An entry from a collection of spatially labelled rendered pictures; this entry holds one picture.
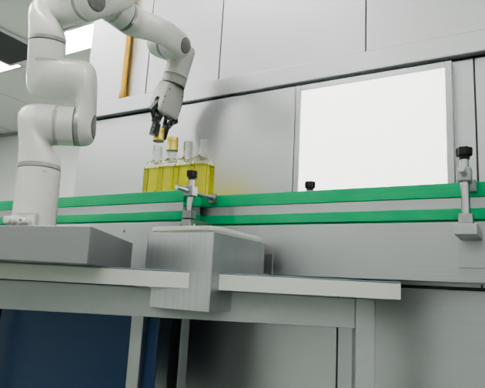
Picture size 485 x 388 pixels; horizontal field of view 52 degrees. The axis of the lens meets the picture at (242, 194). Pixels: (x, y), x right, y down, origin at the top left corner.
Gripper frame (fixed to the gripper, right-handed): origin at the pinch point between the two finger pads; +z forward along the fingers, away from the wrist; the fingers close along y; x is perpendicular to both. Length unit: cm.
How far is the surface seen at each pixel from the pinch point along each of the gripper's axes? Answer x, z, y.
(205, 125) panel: 8.0, -6.8, -11.9
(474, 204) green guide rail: 94, 3, 5
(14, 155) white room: -535, 19, -318
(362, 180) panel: 64, 0, -11
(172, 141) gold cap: 7.7, 2.5, 1.8
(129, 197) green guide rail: 9.1, 22.2, 13.7
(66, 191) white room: -407, 45, -316
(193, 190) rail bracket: 31.2, 15.8, 16.0
